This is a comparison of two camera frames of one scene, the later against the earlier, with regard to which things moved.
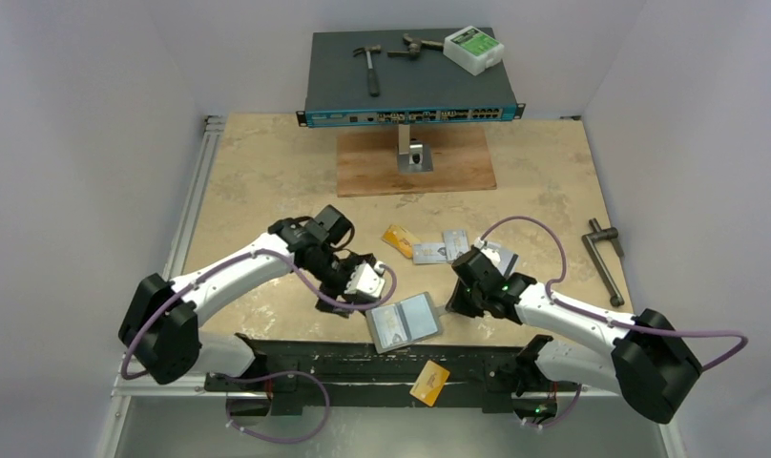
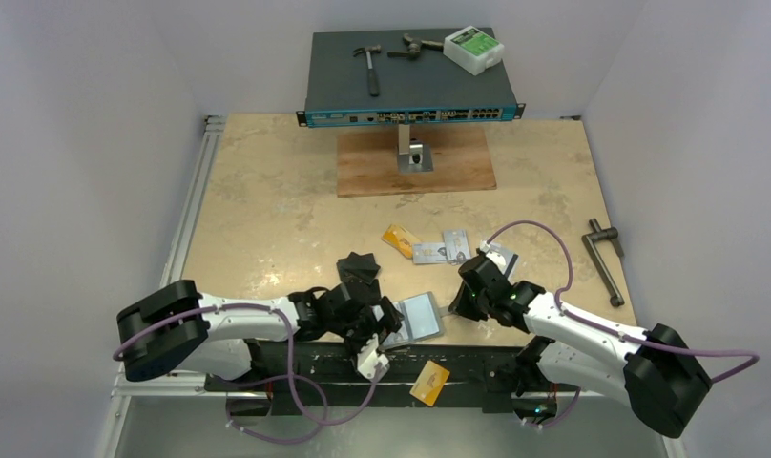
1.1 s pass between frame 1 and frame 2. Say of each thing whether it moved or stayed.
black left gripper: moved
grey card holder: stayed
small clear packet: stayed
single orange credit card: stayed
